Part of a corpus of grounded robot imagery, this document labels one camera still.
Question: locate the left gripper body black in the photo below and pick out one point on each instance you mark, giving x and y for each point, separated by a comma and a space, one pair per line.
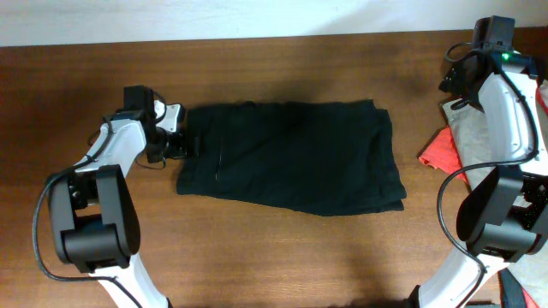
167, 144

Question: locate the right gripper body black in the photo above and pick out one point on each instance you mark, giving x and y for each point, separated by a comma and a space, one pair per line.
461, 88

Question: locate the black shorts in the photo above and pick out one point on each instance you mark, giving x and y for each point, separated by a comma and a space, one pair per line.
331, 159

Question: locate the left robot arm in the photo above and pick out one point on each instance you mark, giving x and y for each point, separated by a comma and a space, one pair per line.
94, 223

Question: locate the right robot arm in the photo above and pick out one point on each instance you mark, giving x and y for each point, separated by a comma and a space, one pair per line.
505, 216

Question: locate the grey khaki shorts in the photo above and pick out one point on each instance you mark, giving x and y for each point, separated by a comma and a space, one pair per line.
531, 272

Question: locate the red shirt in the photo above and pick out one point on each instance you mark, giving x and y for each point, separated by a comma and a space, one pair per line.
443, 154

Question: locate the dark garment bottom right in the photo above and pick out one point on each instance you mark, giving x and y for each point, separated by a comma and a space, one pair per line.
512, 292

